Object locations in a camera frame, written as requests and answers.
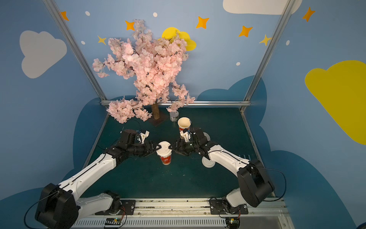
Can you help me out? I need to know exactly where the white cup lid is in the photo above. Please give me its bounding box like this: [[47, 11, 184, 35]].
[[202, 157, 216, 169], [156, 141, 172, 158]]

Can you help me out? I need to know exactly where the red paper cup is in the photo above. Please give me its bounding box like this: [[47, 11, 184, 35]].
[[177, 117, 191, 131], [160, 156, 172, 165]]

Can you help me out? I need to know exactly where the round leak-proof paper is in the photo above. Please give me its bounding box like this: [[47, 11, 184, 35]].
[[204, 132, 211, 141]]

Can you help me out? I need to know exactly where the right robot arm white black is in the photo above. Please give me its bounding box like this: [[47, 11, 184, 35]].
[[168, 128, 284, 214]]

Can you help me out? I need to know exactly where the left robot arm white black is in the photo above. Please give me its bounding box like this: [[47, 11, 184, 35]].
[[35, 129, 162, 229]]

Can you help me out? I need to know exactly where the brown square tree base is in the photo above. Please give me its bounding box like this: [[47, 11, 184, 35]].
[[147, 112, 169, 127]]

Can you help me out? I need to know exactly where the silver tin can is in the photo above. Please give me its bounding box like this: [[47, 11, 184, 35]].
[[169, 111, 179, 122]]

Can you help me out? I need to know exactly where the left small circuit board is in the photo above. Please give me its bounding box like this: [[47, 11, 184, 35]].
[[104, 218, 122, 228]]

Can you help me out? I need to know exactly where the small circuit board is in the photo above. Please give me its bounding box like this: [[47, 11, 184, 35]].
[[226, 218, 240, 229], [104, 218, 122, 228]]

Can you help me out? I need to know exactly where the pink cherry blossom tree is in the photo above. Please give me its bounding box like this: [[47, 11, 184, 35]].
[[92, 20, 195, 124]]

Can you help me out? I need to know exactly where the right small circuit board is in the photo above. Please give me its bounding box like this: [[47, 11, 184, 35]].
[[226, 218, 240, 229]]

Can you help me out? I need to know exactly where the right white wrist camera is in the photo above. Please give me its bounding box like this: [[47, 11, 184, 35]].
[[180, 129, 191, 143]]

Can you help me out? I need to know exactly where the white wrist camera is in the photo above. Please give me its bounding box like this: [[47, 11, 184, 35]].
[[180, 129, 191, 143], [138, 130, 150, 144]]

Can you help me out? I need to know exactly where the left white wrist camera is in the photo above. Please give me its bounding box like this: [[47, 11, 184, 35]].
[[138, 130, 150, 144]]

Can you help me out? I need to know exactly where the back aluminium frame bar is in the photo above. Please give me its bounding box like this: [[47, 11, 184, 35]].
[[100, 100, 251, 107]]

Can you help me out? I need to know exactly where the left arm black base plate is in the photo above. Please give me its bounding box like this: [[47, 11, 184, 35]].
[[95, 199, 136, 216]]

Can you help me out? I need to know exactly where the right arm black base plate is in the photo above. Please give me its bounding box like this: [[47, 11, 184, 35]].
[[208, 198, 248, 215]]

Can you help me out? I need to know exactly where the aluminium front rail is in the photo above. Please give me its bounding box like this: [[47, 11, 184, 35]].
[[73, 198, 295, 229]]

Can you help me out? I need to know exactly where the left aluminium frame post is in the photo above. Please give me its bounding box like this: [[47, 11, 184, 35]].
[[43, 0, 107, 100]]

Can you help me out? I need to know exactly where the aluminium frame post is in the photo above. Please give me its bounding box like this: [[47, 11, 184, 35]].
[[243, 0, 296, 106], [43, 0, 107, 100]]

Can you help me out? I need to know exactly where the right aluminium frame post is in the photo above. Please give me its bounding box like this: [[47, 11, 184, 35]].
[[243, 0, 296, 106]]

